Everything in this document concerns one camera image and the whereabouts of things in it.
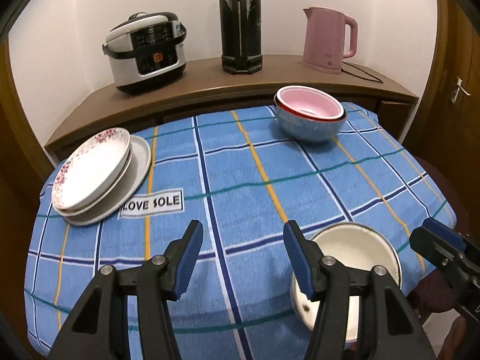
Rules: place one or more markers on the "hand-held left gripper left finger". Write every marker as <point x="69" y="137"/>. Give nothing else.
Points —
<point x="187" y="262"/>

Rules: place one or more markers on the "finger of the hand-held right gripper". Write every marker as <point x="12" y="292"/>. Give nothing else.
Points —
<point x="442" y="232"/>

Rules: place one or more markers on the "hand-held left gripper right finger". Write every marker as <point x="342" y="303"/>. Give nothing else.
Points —
<point x="300" y="262"/>

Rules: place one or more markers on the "cream enamel bowl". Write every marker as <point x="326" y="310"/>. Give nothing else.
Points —
<point x="352" y="247"/>

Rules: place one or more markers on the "white bowl with red flower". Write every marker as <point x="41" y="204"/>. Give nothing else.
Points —
<point x="112" y="189"/>

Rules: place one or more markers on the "plain white plate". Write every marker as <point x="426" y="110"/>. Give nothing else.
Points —
<point x="140" y="161"/>

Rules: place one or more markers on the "dark red chair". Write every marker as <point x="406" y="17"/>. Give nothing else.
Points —
<point x="457" y="187"/>

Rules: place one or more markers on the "blue plaid tablecloth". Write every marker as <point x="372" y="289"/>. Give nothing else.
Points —
<point x="240" y="180"/>

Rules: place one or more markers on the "brown wooden sideboard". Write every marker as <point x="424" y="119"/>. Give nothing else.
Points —
<point x="210" y="78"/>

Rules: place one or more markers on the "white and black rice cooker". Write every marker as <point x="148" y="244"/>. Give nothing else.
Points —
<point x="146" y="52"/>

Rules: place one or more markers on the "pink electric kettle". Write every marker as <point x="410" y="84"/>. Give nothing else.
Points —
<point x="322" y="41"/>

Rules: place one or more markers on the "black thermos flask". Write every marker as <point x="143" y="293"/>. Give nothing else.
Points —
<point x="240" y="26"/>

